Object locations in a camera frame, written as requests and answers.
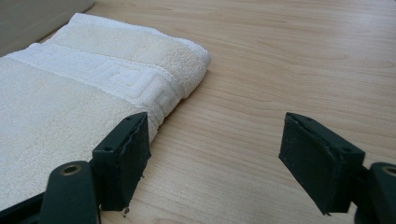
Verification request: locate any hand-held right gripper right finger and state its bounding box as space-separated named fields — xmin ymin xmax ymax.
xmin=277 ymin=112 xmax=366 ymax=216

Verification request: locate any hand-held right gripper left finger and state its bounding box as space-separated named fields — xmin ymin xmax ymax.
xmin=91 ymin=111 xmax=152 ymax=213

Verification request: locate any white towel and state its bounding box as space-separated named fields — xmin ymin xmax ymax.
xmin=0 ymin=12 xmax=212 ymax=212

